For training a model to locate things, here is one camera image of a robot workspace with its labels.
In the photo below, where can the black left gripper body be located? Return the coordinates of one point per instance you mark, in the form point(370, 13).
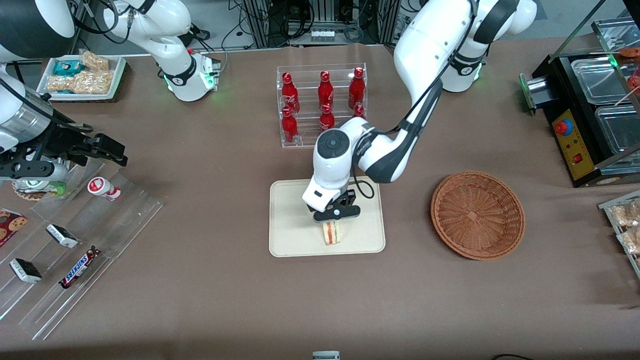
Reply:
point(346, 199)

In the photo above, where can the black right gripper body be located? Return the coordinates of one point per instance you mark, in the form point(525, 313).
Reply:
point(66, 141)

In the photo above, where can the triangular sandwich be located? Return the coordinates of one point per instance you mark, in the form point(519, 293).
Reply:
point(332, 234)

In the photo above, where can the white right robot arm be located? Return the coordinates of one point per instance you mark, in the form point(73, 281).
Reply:
point(175, 30)

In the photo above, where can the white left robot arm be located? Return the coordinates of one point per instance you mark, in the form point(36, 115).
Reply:
point(430, 45)

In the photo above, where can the cream plastic tray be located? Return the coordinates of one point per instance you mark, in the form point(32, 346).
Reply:
point(290, 220)

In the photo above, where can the white snack tray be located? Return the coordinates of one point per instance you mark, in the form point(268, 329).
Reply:
point(117, 75)

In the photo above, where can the brown wicker basket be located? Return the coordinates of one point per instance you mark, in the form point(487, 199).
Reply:
point(477, 215)

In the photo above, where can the grey metal snack tray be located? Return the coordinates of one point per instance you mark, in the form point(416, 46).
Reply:
point(607, 206)

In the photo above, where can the white red yogurt bottle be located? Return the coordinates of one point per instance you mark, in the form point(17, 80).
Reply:
point(102, 187)

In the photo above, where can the green brown snack cup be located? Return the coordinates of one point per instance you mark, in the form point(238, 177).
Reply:
point(35, 189)

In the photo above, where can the clear acrylic stepped display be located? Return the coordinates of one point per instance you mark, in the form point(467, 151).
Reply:
point(125, 220)

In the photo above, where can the large rice cracker pack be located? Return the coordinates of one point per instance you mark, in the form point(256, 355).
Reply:
point(82, 82)

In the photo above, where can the clear acrylic bottle rack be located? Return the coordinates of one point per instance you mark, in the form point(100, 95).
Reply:
point(305, 137)

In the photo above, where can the teal snack packet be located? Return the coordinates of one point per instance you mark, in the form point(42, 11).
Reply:
point(67, 67)

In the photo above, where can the red cola bottle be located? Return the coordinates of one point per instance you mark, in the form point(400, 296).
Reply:
point(289, 127)
point(325, 91)
point(327, 119)
point(356, 89)
point(359, 111)
point(289, 95)

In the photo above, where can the small rice cracker pack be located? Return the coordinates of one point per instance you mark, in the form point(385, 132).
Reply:
point(95, 61)

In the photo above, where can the black white snack bar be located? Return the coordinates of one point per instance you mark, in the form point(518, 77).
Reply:
point(25, 270)
point(62, 236)

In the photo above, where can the chocolate chip cookie pack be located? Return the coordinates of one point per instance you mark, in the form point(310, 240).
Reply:
point(11, 227)

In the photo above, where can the snickers chocolate bar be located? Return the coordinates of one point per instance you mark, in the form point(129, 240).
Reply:
point(79, 268)

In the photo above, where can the white grey device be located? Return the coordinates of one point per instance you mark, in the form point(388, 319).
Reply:
point(326, 356)

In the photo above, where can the white power strip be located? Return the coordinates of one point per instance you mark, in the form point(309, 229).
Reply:
point(322, 35)

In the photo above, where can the black countertop fryer appliance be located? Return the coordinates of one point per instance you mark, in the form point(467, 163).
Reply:
point(575, 150)

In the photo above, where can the steel fryer pan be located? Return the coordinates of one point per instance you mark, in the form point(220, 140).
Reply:
point(597, 80)
point(620, 130)

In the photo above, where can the clear bagged pastry pack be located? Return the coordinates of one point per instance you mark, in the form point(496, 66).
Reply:
point(627, 214)
point(632, 241)

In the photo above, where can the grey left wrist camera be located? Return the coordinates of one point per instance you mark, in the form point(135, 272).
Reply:
point(337, 213)

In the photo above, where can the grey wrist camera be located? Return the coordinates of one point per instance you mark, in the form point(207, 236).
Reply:
point(337, 213)
point(40, 170)

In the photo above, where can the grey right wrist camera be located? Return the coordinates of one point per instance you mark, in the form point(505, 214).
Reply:
point(40, 170)

